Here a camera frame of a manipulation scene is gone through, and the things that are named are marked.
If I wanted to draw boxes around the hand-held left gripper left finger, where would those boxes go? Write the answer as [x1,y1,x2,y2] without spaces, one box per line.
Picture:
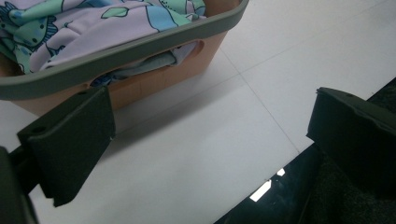
[17,86,117,208]

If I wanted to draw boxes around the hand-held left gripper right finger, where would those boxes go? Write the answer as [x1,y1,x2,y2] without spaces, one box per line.
[305,87,396,195]

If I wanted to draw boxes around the orange basket with grey rim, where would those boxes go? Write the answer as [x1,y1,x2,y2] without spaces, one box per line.
[0,0,250,118]

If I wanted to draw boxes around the lilac cloth with fish print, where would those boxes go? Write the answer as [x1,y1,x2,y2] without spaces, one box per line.
[0,0,207,75]

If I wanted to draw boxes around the grey cloth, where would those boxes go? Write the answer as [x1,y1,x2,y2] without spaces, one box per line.
[91,42,200,88]

